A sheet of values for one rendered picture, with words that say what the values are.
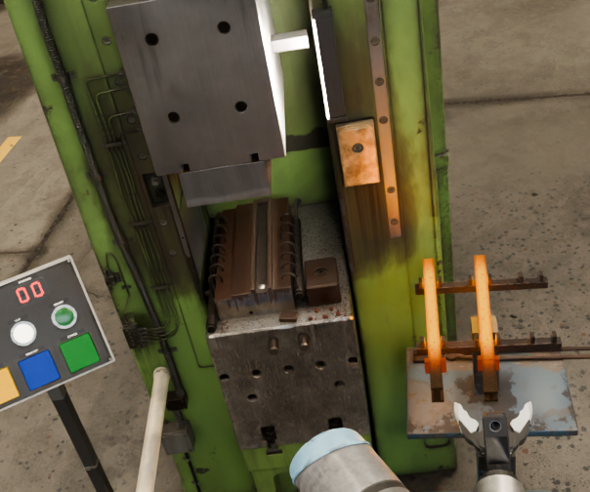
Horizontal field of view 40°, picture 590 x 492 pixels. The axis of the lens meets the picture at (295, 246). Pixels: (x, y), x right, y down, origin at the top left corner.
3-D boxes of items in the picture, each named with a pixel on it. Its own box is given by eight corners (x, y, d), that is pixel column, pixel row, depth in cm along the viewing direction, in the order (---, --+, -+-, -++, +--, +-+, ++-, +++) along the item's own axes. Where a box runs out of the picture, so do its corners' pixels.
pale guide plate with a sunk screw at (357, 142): (380, 183, 202) (373, 122, 192) (344, 187, 202) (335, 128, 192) (379, 178, 203) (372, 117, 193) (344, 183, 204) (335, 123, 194)
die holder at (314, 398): (371, 433, 230) (353, 317, 204) (239, 450, 233) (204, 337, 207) (355, 306, 275) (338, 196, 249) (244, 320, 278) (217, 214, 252)
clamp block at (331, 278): (342, 303, 209) (338, 283, 205) (309, 307, 210) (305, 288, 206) (338, 274, 219) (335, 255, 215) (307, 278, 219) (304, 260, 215)
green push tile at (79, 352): (100, 360, 196) (89, 332, 195) (70, 373, 194) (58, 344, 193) (100, 359, 198) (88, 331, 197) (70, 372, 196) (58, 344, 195)
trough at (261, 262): (272, 291, 206) (271, 286, 205) (251, 294, 206) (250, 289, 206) (272, 201, 240) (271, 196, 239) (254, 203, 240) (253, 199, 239)
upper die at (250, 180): (272, 195, 189) (264, 160, 183) (188, 208, 190) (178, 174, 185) (271, 112, 223) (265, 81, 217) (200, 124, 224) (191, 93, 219)
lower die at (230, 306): (295, 309, 210) (290, 284, 205) (219, 319, 211) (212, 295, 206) (292, 218, 244) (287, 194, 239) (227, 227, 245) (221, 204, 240)
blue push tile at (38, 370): (60, 378, 194) (48, 349, 193) (30, 391, 191) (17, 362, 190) (60, 376, 196) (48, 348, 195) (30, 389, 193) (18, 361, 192)
